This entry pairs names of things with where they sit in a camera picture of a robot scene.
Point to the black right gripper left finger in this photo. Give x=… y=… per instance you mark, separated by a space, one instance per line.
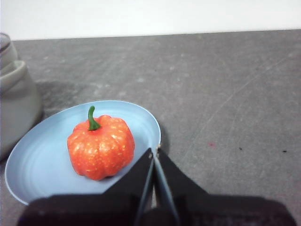
x=105 y=207

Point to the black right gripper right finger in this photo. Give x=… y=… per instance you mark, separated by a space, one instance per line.
x=211 y=209

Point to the orange pumpkin with green stem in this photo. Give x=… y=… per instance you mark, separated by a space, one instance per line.
x=101 y=150

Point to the blue plate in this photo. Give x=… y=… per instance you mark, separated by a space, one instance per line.
x=42 y=164

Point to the pale green electric steamer pot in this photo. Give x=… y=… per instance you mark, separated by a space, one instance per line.
x=18 y=113

